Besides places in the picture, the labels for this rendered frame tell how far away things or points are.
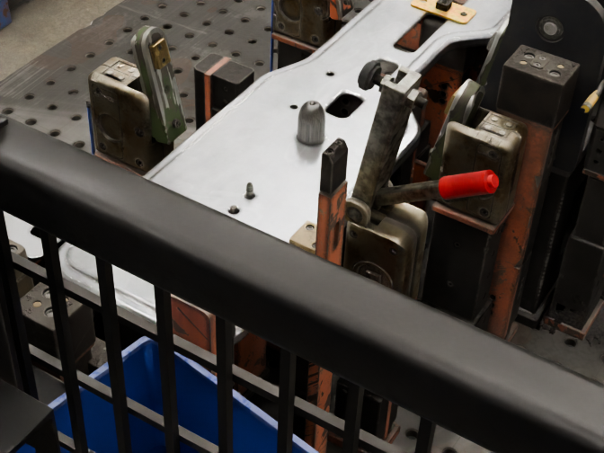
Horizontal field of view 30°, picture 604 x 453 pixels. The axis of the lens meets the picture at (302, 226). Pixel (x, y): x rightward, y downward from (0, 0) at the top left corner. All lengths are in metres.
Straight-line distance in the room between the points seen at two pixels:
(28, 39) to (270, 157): 2.16
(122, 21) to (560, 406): 1.81
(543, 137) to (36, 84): 0.96
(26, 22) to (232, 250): 3.12
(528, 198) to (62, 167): 0.98
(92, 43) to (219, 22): 0.23
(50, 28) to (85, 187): 3.05
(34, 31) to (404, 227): 2.40
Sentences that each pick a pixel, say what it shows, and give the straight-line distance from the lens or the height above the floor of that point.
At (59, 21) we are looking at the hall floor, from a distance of 3.44.
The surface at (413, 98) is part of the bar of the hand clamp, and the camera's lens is 1.02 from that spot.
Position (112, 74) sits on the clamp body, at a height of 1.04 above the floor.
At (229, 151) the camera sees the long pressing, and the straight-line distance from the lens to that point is 1.27.
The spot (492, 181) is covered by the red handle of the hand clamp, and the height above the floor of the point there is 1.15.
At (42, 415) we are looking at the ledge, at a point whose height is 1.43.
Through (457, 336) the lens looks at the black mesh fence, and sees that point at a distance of 0.33.
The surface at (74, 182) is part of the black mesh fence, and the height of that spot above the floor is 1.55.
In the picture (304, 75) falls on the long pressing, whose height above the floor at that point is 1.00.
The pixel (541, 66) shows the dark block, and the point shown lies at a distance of 1.24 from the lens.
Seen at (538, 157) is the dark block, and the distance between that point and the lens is 1.28.
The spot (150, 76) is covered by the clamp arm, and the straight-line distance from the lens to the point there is 1.27.
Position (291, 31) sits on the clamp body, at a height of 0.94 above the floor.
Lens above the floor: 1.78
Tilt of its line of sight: 42 degrees down
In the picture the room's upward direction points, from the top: 3 degrees clockwise
